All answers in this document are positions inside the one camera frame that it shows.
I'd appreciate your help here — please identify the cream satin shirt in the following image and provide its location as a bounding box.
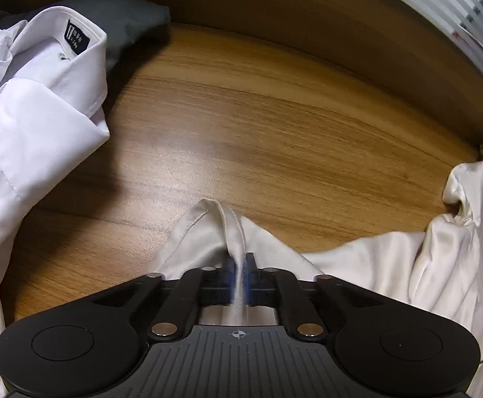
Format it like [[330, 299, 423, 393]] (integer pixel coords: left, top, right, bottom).
[[151, 145, 483, 397]]

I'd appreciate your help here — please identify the white dress shirt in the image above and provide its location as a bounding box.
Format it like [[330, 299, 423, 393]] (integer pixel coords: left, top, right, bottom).
[[0, 6, 110, 397]]

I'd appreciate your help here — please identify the dark grey garment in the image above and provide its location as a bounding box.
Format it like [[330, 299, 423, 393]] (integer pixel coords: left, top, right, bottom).
[[0, 0, 170, 90]]

